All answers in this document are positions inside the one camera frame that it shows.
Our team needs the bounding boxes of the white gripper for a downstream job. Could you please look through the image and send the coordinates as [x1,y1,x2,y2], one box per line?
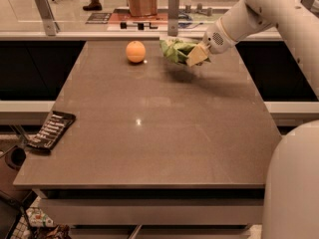
[186,18,237,67]

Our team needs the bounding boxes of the green jalapeno chip bag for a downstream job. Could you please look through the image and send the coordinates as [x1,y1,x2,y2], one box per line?
[159,39,204,65]

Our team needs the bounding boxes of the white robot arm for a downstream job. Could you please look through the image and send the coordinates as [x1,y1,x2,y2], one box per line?
[199,0,319,239]

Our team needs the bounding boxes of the black rxbar chocolate bar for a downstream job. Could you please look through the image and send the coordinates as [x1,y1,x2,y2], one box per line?
[28,111,76,151]

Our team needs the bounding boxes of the orange fruit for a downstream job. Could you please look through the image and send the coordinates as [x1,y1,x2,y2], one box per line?
[126,41,146,63]

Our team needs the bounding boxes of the person's dark shoes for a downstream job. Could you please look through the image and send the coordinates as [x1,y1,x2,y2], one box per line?
[83,0,102,11]

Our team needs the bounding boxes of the grey table drawer cabinet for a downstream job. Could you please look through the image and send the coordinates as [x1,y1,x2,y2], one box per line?
[34,188,264,239]

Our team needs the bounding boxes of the black round cup holder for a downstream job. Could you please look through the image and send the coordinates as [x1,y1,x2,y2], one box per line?
[5,146,26,170]

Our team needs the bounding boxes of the middle metal glass post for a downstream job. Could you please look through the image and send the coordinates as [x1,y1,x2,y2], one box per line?
[167,0,179,37]

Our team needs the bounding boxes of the left metal glass post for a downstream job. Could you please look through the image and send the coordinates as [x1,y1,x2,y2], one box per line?
[34,0,59,36]

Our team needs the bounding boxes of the wire basket with snacks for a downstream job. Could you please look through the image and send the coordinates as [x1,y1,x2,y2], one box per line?
[6,207,72,239]

